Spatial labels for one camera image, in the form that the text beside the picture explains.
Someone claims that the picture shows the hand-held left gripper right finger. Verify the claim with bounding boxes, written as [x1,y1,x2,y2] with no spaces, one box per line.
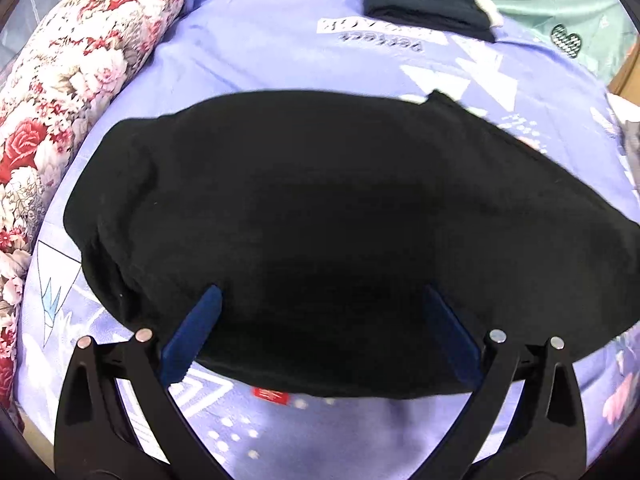
[422,284,587,480]

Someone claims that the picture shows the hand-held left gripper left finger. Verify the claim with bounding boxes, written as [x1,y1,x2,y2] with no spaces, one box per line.
[54,284,224,480]

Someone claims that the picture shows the black pants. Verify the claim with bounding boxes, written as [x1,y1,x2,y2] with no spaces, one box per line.
[64,89,640,401]

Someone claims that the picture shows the folded dark pants grey cuff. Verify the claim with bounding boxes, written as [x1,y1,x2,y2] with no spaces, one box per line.
[356,0,503,43]

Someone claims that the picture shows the grey sweatshirt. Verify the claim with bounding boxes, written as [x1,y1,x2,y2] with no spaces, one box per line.
[617,120,640,186]

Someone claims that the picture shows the floral quilted pillow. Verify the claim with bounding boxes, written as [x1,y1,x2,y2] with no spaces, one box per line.
[0,0,191,431]

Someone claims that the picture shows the white pillow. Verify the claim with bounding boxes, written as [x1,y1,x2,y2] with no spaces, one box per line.
[606,92,640,126]

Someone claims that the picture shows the purple printed bedsheet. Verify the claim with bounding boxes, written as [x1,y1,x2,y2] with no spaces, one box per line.
[15,0,640,466]

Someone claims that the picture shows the wooden display cabinet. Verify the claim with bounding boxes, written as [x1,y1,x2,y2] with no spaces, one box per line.
[607,50,640,101]

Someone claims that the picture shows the teal heart printed sheet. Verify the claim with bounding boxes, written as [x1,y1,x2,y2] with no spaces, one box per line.
[320,0,640,86]

